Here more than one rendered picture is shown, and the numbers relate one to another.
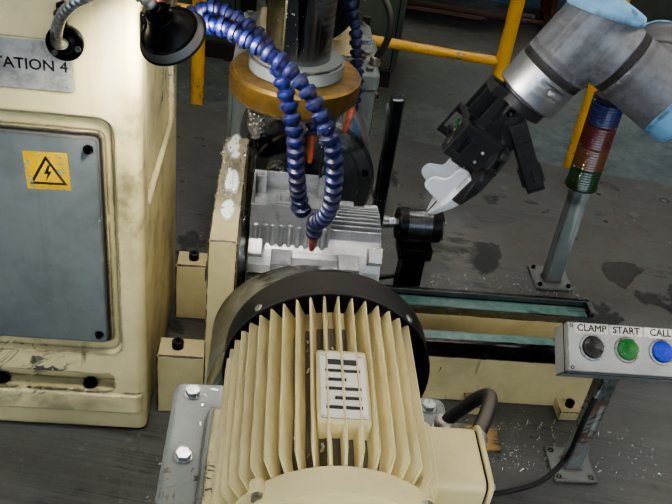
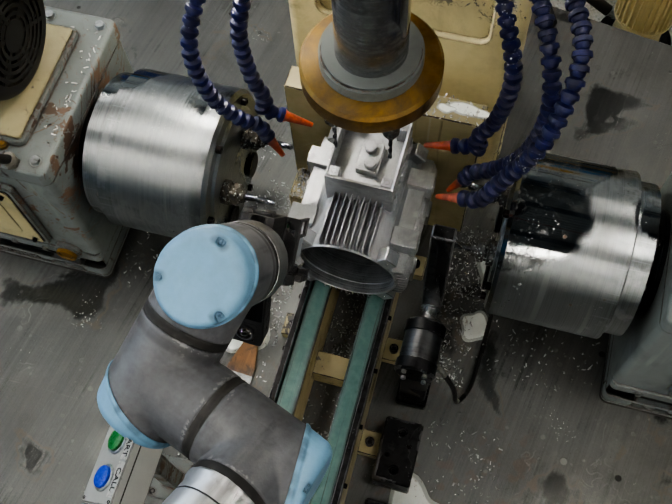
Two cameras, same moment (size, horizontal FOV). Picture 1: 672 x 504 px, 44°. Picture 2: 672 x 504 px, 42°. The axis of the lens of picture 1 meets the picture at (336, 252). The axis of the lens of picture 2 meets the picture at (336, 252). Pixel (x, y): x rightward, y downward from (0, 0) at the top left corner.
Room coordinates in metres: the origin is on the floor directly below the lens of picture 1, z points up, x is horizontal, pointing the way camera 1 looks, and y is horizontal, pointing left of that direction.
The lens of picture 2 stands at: (1.30, -0.53, 2.21)
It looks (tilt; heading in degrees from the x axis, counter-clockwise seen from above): 65 degrees down; 117
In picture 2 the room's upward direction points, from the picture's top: 5 degrees counter-clockwise
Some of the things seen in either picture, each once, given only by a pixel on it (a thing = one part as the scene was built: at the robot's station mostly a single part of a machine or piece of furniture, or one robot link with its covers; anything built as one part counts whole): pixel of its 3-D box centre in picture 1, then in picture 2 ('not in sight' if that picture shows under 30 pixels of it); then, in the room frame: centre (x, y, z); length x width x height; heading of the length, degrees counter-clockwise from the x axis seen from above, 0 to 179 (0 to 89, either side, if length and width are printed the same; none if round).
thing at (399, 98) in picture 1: (386, 167); (436, 274); (1.21, -0.06, 1.12); 0.04 x 0.03 x 0.26; 97
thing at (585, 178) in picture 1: (584, 175); not in sight; (1.42, -0.45, 1.05); 0.06 x 0.06 x 0.04
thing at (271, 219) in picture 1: (290, 209); (369, 160); (1.06, 0.08, 1.11); 0.12 x 0.11 x 0.07; 96
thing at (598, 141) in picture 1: (598, 133); not in sight; (1.42, -0.45, 1.14); 0.06 x 0.06 x 0.04
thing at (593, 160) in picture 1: (591, 154); not in sight; (1.42, -0.45, 1.10); 0.06 x 0.06 x 0.04
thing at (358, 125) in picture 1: (304, 148); (584, 248); (1.39, 0.09, 1.04); 0.41 x 0.25 x 0.25; 7
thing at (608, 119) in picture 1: (605, 111); not in sight; (1.42, -0.45, 1.19); 0.06 x 0.06 x 0.04
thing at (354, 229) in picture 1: (310, 261); (362, 213); (1.06, 0.04, 1.01); 0.20 x 0.19 x 0.19; 96
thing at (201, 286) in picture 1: (203, 275); (388, 138); (1.04, 0.20, 0.97); 0.30 x 0.11 x 0.34; 7
